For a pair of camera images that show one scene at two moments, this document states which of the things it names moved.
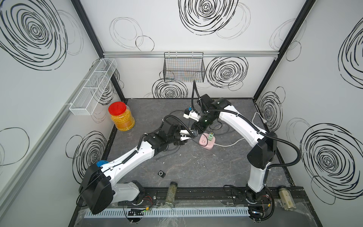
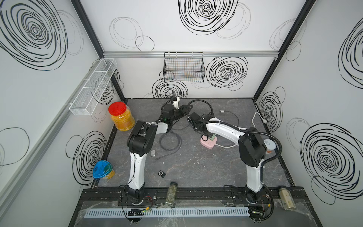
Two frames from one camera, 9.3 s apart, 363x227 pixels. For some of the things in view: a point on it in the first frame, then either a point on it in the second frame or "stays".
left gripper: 179,142 -> 185,112
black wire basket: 184,66 stays
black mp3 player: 161,174 stays
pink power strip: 203,141 stays
